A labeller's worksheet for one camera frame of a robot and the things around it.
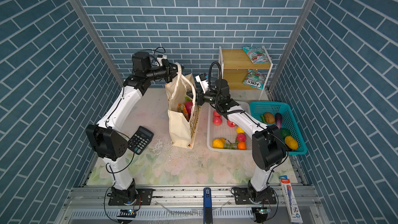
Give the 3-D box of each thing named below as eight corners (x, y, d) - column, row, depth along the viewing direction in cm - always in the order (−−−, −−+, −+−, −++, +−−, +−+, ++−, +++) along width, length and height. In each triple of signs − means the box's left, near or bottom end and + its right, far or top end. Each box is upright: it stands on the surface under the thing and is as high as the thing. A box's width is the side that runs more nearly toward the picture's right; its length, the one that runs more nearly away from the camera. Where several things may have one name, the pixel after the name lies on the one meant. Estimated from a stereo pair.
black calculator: (126, 148, 92) (123, 145, 89) (142, 128, 101) (140, 125, 98) (140, 155, 89) (138, 153, 86) (156, 134, 98) (154, 132, 95)
